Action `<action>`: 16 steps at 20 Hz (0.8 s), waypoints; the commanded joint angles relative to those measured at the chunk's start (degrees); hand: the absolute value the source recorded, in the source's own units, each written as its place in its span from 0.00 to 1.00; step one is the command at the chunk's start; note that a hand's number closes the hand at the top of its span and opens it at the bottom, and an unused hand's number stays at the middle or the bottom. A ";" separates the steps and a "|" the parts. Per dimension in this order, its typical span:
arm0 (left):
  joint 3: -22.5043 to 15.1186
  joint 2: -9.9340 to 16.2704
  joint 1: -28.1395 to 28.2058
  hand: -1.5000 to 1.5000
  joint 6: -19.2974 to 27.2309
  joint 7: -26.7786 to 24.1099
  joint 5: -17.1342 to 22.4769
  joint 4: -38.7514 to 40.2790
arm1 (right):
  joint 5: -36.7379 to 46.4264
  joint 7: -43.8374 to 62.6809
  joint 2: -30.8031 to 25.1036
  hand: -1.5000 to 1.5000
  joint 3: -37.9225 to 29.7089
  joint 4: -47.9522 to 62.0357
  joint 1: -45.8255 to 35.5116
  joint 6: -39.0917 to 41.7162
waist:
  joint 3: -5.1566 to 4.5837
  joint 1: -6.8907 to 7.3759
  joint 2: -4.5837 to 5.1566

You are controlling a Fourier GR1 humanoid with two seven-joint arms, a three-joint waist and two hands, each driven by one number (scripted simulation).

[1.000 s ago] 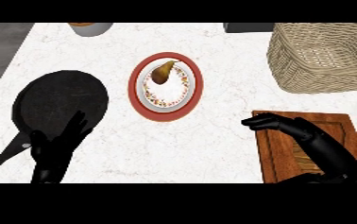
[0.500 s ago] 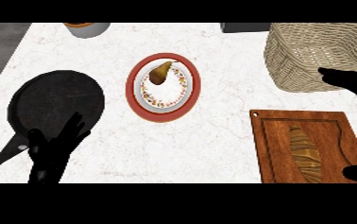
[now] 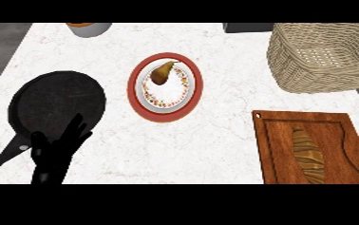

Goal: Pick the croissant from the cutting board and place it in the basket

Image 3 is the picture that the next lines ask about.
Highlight red round placemat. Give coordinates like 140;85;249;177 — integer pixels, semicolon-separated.
126;51;206;123

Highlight brown pear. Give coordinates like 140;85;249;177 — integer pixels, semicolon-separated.
150;61;178;86

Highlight white patterned plate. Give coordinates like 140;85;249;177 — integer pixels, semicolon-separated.
135;58;197;115

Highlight beige wicker basket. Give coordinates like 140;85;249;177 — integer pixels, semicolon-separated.
265;23;359;95

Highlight dark grey appliance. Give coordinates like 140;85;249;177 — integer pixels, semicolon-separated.
222;23;275;34

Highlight grey cup with orange contents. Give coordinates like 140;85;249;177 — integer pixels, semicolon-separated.
66;23;114;39

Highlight black frying pan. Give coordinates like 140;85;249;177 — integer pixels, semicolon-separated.
0;70;109;166

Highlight brown wooden cutting board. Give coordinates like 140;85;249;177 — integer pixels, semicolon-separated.
252;109;359;185

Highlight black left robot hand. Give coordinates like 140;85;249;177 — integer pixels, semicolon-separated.
30;112;95;185

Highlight golden brown croissant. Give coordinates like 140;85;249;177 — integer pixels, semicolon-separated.
292;126;327;185

